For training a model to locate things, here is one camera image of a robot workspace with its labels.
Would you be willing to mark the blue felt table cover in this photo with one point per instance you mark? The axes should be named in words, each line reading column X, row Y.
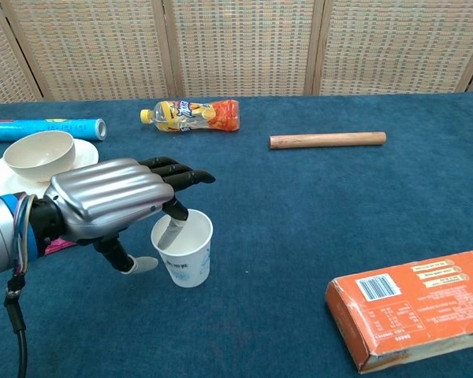
column 280, row 216

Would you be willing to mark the woven bamboo folding screen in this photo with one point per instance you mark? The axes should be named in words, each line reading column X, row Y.
column 236, row 47

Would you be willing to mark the orange cardboard box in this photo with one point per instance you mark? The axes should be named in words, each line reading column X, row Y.
column 418, row 307

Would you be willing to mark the wooden rolling pin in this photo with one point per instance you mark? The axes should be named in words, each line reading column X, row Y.
column 327, row 140

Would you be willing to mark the beige bowl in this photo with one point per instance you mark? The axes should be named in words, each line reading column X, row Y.
column 39, row 157

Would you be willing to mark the white round plate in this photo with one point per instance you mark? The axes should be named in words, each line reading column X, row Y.
column 84, row 153

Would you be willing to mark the blue cling wrap roll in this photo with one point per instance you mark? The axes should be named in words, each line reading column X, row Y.
column 43, row 128

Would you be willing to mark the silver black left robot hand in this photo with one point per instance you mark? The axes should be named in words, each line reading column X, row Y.
column 110, row 197

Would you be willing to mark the white paper cup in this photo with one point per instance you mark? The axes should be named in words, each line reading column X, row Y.
column 189, row 260

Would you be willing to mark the orange drink bottle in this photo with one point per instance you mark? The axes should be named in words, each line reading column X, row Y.
column 197, row 116

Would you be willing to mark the red drink pouch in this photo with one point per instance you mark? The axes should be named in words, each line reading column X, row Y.
column 57, row 247

